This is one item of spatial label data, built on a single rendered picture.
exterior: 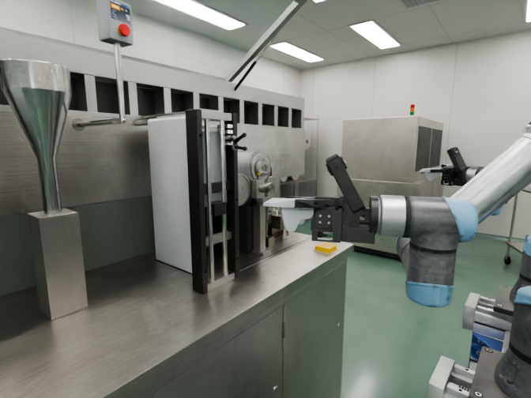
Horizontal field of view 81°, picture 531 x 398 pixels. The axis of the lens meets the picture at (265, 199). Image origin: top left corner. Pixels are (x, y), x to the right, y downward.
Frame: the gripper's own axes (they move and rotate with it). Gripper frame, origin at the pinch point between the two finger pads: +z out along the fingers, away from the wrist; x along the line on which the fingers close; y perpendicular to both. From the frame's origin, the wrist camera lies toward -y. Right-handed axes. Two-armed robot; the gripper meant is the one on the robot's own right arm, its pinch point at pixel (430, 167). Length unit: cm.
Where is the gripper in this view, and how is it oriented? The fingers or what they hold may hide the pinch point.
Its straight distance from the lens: 174.2
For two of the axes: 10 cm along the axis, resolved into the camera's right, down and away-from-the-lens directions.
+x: 9.1, -2.0, 3.7
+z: -4.0, -1.5, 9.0
